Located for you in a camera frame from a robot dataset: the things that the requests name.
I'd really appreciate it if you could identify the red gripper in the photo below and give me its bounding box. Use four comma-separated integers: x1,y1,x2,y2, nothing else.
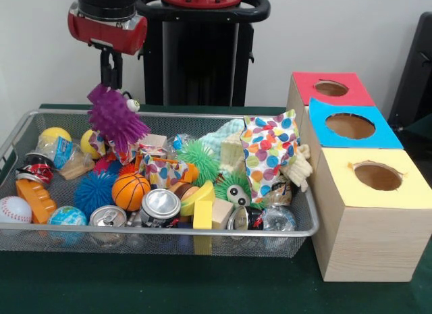
67,2,149,91

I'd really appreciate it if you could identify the purple spiky ball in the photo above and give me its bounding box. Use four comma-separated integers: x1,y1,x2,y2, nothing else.
86,83,151,148

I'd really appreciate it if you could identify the colourful patterned cloth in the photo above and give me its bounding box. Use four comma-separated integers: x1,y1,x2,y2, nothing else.
241,109,301,200
94,133,194,190

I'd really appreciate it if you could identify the blue fuzzy ball with eyes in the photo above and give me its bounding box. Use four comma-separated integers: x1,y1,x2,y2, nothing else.
73,171,119,217

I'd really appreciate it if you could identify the mint green waffle cloth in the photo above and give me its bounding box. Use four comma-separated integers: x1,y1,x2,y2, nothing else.
196,118,247,156

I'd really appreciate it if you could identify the green spiky ball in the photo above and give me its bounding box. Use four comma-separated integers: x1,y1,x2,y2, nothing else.
177,140,221,186
215,171,252,208

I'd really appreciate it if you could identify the cream yellow waffle cloth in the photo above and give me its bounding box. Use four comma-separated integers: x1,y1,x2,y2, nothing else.
217,132,315,192

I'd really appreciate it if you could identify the wooden box with three holes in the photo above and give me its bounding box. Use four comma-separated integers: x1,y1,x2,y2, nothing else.
286,72,432,282

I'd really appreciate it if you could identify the yellow ball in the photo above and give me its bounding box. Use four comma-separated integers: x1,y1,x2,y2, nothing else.
80,130,102,159
38,127,72,156

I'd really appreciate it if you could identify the wooden cube block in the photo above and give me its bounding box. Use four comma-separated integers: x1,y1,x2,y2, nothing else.
138,134,169,151

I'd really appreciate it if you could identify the small orange basketball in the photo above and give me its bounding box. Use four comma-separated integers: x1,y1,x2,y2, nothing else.
111,173,151,212

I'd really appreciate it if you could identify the red soda can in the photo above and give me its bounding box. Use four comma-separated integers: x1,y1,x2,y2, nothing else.
15,152,55,188

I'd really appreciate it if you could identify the silver metal can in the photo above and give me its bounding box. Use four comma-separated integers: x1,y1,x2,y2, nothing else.
140,188,182,228

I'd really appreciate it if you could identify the orange plastic block toy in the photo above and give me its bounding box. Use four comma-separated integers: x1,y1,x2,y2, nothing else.
15,179,57,225

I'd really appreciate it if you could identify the globe print ball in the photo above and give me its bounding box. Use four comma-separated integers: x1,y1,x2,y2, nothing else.
47,206,88,228

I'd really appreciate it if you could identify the yellow plastic block toy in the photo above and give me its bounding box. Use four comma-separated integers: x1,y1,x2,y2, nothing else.
179,181,216,230

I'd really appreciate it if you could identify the white baseball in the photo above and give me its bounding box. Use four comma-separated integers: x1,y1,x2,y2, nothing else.
0,196,33,225

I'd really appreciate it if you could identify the dark green table cloth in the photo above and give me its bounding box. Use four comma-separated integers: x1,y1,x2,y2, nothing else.
0,103,432,314

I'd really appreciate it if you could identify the black chair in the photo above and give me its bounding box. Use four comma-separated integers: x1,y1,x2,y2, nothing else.
388,12,432,167

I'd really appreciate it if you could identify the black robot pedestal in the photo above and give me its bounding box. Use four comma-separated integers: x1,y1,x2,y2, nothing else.
137,0,271,105

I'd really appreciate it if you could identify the shallow wire mesh bin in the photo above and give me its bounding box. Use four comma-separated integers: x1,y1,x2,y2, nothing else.
0,109,320,257

